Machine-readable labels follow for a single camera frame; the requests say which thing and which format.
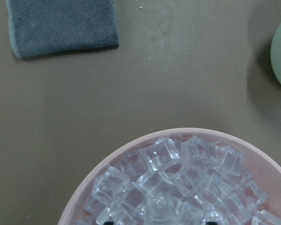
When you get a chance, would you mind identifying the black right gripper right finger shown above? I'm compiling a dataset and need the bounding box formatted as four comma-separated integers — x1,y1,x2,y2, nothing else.
206,221,219,225

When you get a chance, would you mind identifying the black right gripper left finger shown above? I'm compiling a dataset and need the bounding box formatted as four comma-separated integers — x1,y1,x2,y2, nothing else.
104,221,114,225

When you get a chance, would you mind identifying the clear ice cubes pile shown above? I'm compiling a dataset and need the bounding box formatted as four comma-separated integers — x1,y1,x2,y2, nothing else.
76,136,281,225

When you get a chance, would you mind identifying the pink bowl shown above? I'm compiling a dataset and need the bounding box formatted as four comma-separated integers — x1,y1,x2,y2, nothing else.
58,127,281,225

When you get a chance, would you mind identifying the grey folded cloth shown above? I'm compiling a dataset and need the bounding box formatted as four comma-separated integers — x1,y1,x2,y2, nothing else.
6,0,119,58

